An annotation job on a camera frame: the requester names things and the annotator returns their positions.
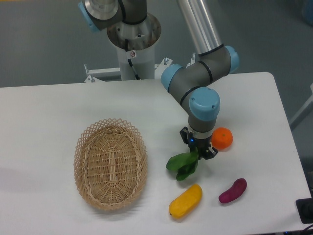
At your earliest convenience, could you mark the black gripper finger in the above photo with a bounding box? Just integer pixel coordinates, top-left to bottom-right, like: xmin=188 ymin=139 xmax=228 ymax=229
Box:
xmin=199 ymin=145 xmax=218 ymax=160
xmin=179 ymin=127 xmax=194 ymax=149

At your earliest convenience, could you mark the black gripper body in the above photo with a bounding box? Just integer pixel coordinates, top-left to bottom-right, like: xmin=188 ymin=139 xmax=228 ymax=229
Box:
xmin=187 ymin=132 xmax=212 ymax=153

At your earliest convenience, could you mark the green bok choy vegetable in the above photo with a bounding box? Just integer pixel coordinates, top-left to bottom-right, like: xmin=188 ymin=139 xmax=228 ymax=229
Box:
xmin=166 ymin=148 xmax=199 ymax=181

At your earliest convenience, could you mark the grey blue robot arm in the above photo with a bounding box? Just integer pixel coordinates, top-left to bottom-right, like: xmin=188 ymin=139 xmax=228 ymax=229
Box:
xmin=78 ymin=0 xmax=239 ymax=160

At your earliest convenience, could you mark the orange tangerine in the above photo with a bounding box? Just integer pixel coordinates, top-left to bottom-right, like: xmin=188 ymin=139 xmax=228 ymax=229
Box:
xmin=211 ymin=127 xmax=233 ymax=150

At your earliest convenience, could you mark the purple sweet potato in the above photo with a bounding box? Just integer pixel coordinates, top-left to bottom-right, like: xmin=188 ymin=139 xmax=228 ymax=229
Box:
xmin=218 ymin=178 xmax=247 ymax=204

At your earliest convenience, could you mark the yellow mango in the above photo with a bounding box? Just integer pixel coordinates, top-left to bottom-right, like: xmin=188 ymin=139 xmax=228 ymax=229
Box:
xmin=169 ymin=184 xmax=202 ymax=219

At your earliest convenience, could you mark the oval wicker basket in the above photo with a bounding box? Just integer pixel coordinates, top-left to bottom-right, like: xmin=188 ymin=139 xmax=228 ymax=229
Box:
xmin=73 ymin=118 xmax=148 ymax=211

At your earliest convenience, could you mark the white table leg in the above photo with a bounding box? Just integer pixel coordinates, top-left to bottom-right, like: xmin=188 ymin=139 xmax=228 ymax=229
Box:
xmin=289 ymin=84 xmax=313 ymax=130

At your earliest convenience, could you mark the black device at table edge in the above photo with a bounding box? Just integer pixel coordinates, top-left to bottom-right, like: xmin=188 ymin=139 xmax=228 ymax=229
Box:
xmin=296 ymin=198 xmax=313 ymax=224

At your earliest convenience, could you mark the black cable on pedestal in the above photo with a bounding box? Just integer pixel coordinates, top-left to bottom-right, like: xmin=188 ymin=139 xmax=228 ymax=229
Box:
xmin=124 ymin=39 xmax=141 ymax=80

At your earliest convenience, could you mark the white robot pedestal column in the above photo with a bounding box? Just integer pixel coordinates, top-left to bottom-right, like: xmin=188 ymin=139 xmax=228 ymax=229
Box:
xmin=107 ymin=13 xmax=161 ymax=80

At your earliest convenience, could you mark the white metal base frame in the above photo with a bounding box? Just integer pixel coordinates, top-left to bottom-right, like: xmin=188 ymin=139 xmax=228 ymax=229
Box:
xmin=83 ymin=52 xmax=198 ymax=83

